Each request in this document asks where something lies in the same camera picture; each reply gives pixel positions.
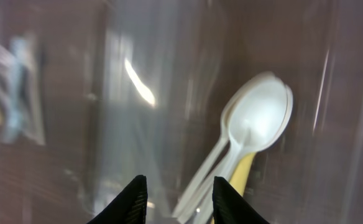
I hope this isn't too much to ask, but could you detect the left clear plastic container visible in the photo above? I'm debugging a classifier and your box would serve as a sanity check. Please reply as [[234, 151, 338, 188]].
[[91, 1, 224, 223]]

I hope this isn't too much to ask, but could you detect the yellow plastic spoon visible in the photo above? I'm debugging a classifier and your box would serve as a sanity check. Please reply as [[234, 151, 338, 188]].
[[211, 152, 256, 223]]

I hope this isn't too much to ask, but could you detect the right clear plastic container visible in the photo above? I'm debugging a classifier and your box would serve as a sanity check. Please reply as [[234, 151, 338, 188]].
[[174, 1, 363, 223]]

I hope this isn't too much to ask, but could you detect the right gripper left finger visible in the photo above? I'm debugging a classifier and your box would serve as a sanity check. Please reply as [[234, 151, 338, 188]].
[[87, 175, 148, 224]]

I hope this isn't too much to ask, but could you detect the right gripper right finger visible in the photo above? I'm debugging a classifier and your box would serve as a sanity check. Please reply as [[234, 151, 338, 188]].
[[212, 176, 269, 224]]

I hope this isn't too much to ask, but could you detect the white plastic spoon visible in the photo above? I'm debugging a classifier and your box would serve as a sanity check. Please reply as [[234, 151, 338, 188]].
[[172, 72, 276, 223], [184, 76, 293, 223]]

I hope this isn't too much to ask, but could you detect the clear plastic container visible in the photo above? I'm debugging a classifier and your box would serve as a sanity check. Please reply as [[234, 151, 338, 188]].
[[174, 1, 363, 223], [91, 1, 224, 223]]

